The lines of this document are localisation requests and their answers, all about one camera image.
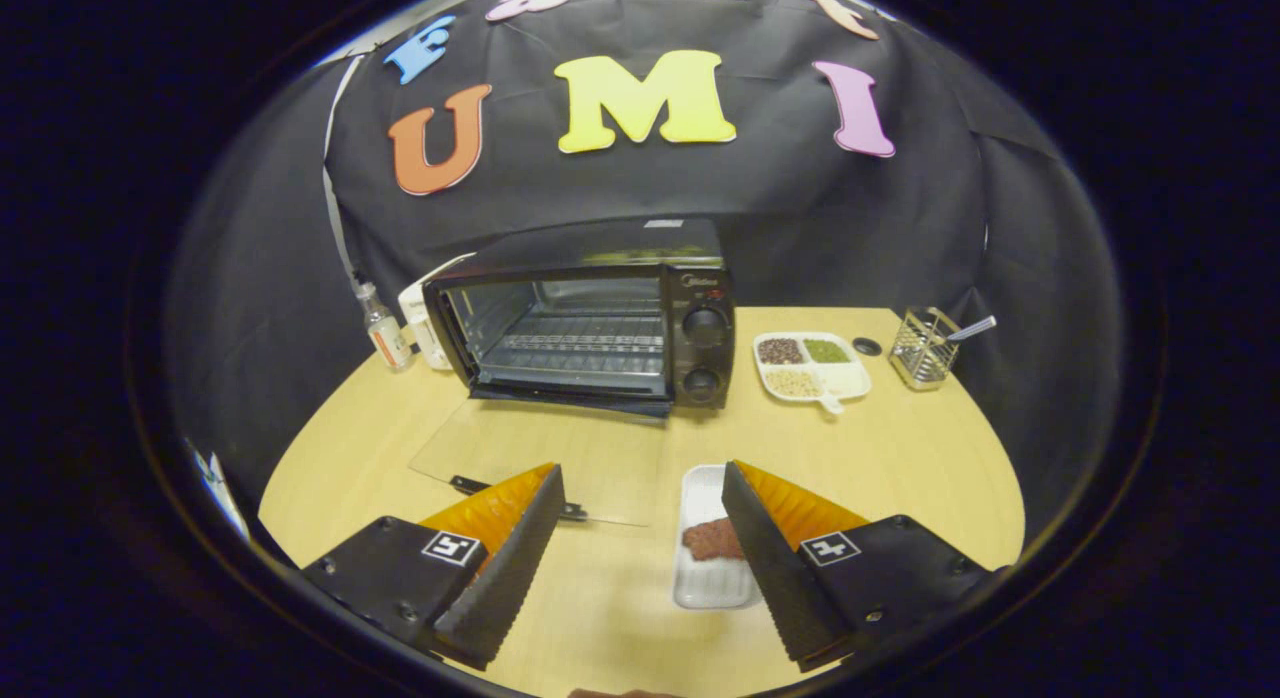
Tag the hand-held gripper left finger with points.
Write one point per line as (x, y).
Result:
(515, 568)

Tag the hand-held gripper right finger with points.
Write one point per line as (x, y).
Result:
(775, 568)

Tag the reddish brown meat slice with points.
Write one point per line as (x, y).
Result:
(710, 540)

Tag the black toaster oven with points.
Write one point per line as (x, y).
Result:
(700, 278)

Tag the white ribbed food tray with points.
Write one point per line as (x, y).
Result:
(705, 583)

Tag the white divided plate with beans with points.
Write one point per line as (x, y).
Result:
(812, 370)

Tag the small black round cap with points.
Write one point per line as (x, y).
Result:
(867, 346)

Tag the small clear bottle orange label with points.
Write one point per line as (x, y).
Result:
(385, 338)

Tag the white container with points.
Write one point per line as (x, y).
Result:
(418, 318)

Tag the metal spoon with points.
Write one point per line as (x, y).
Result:
(975, 328)

